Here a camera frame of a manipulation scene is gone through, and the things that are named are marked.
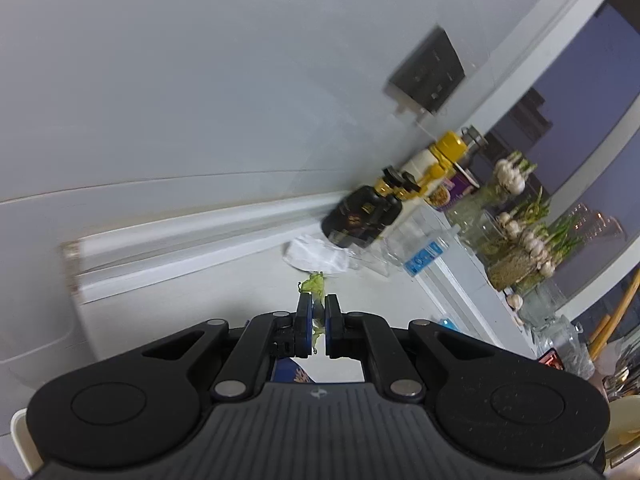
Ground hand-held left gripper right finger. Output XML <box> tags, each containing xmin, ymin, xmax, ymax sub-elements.
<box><xmin>324</xmin><ymin>294</ymin><xmax>506</xmax><ymax>401</ymax></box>

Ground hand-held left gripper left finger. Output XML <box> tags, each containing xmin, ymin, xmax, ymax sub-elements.
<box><xmin>142</xmin><ymin>292</ymin><xmax>315</xmax><ymax>400</ymax></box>

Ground green lettuce leaf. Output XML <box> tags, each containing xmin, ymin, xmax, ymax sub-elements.
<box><xmin>297</xmin><ymin>271</ymin><xmax>331</xmax><ymax>356</ymax></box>

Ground blue chocolate wrapper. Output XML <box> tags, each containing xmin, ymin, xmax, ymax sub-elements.
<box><xmin>271</xmin><ymin>357</ymin><xmax>313</xmax><ymax>385</ymax></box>

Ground white tissue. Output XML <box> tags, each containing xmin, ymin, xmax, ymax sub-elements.
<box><xmin>282</xmin><ymin>234</ymin><xmax>351</xmax><ymax>275</ymax></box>

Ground white plastic bin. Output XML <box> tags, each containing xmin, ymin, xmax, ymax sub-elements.
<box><xmin>10</xmin><ymin>407</ymin><xmax>41</xmax><ymax>476</ymax></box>

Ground clear container blue label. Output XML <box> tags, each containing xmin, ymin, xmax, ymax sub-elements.
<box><xmin>350</xmin><ymin>210</ymin><xmax>458</xmax><ymax>278</ymax></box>

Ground white backsplash moulding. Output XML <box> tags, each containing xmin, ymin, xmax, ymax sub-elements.
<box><xmin>60</xmin><ymin>190</ymin><xmax>351</xmax><ymax>306</ymax></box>

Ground purple label glass jar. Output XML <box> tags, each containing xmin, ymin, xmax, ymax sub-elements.
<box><xmin>430</xmin><ymin>126</ymin><xmax>488</xmax><ymax>211</ymax></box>

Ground glass jar with grains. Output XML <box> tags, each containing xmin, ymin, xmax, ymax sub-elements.
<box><xmin>486</xmin><ymin>245</ymin><xmax>543</xmax><ymax>292</ymax></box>

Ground white bottle yellow cap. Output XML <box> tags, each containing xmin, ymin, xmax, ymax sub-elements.
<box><xmin>400</xmin><ymin>131</ymin><xmax>468</xmax><ymax>183</ymax></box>

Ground ribbed glass jar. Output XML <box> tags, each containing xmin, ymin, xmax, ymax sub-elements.
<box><xmin>535</xmin><ymin>315</ymin><xmax>596</xmax><ymax>378</ymax></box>
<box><xmin>520</xmin><ymin>280</ymin><xmax>568</xmax><ymax>331</ymax></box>

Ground large garlic bunch sprouts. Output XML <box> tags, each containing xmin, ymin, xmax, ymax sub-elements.
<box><xmin>495</xmin><ymin>187</ymin><xmax>586</xmax><ymax>281</ymax></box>

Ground black device red display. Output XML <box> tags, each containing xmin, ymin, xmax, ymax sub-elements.
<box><xmin>537</xmin><ymin>349</ymin><xmax>566</xmax><ymax>372</ymax></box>

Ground garlic bunch green sprouts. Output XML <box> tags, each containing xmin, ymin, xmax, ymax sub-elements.
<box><xmin>492</xmin><ymin>152</ymin><xmax>538</xmax><ymax>196</ymax></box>

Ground white cabinet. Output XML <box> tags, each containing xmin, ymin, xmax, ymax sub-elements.
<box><xmin>0</xmin><ymin>230</ymin><xmax>101</xmax><ymax>376</ymax></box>

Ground white dish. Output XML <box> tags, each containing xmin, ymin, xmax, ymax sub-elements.
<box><xmin>602</xmin><ymin>395</ymin><xmax>640</xmax><ymax>461</ymax></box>

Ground window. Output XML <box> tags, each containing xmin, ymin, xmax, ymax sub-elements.
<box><xmin>480</xmin><ymin>0</ymin><xmax>640</xmax><ymax>321</ymax></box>

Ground dark wall socket panel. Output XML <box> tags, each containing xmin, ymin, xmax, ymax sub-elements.
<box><xmin>385</xmin><ymin>25</ymin><xmax>466</xmax><ymax>117</ymax></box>

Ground wooden utensil handle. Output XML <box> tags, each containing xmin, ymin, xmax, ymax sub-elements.
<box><xmin>590</xmin><ymin>267</ymin><xmax>640</xmax><ymax>361</ymax></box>

